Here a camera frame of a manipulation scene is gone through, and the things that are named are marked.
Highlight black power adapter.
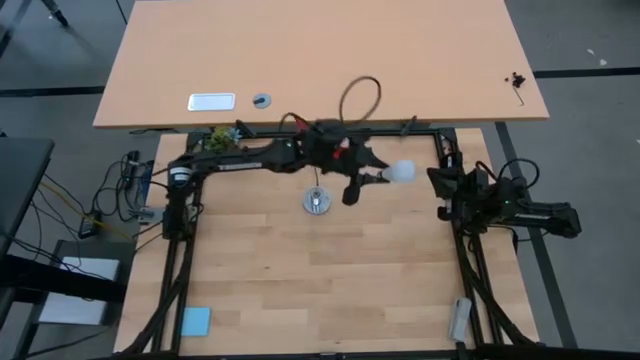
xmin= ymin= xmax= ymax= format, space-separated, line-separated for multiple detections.
xmin=78 ymin=212 xmax=104 ymax=240

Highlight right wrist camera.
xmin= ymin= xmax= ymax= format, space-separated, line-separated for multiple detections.
xmin=469 ymin=167 xmax=491 ymax=189

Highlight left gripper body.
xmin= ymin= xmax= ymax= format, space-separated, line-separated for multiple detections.
xmin=302 ymin=119 xmax=374 ymax=176

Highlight yellow cable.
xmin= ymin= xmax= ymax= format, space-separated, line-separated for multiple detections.
xmin=39 ymin=180 xmax=132 ymax=241

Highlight black aluminium table frame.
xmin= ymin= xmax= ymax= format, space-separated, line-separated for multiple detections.
xmin=119 ymin=127 xmax=546 ymax=360

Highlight white lightbulb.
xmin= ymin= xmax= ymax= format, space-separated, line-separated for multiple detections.
xmin=367 ymin=159 xmax=418 ymax=185

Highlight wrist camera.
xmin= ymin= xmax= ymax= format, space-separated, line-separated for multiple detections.
xmin=312 ymin=118 xmax=351 ymax=149
xmin=469 ymin=167 xmax=491 ymax=189

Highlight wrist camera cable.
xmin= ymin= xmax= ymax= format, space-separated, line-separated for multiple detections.
xmin=338 ymin=75 xmax=383 ymax=125
xmin=474 ymin=158 xmax=541 ymax=191

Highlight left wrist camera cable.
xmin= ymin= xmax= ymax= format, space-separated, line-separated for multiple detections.
xmin=338 ymin=75 xmax=383 ymax=125

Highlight blue square pad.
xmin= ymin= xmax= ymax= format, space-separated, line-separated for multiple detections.
xmin=180 ymin=306 xmax=213 ymax=338

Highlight black stand leg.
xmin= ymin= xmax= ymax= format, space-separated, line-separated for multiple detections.
xmin=39 ymin=0 xmax=70 ymax=27

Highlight grey cart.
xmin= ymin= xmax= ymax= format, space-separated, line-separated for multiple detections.
xmin=14 ymin=239 xmax=137 ymax=360

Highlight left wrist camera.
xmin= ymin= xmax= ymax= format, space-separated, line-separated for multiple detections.
xmin=312 ymin=118 xmax=351 ymax=149

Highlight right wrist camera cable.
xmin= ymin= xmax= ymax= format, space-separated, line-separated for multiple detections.
xmin=474 ymin=158 xmax=541 ymax=191

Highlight white box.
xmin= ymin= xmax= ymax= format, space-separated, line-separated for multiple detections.
xmin=38 ymin=255 xmax=121 ymax=326

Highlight black desk foot bar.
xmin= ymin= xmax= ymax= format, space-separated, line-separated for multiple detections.
xmin=0 ymin=254 xmax=126 ymax=304

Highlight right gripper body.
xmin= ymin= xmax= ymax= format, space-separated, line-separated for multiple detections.
xmin=449 ymin=167 xmax=494 ymax=221

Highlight white rectangular tray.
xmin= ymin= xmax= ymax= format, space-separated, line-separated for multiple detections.
xmin=187 ymin=92 xmax=237 ymax=112

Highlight black power strip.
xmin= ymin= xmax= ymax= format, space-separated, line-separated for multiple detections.
xmin=123 ymin=149 xmax=142 ymax=189

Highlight potted green plant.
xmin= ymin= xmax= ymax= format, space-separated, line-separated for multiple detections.
xmin=205 ymin=126 xmax=244 ymax=154

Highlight light wooden desk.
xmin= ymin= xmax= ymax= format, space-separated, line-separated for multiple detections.
xmin=92 ymin=0 xmax=550 ymax=130

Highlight grey rectangular device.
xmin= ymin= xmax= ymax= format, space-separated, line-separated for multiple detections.
xmin=448 ymin=297 xmax=474 ymax=344

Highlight black side desk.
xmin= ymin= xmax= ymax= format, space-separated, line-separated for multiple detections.
xmin=0 ymin=137 xmax=55 ymax=256

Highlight chrome lamp socket base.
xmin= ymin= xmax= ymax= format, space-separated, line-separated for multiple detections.
xmin=301 ymin=185 xmax=333 ymax=216

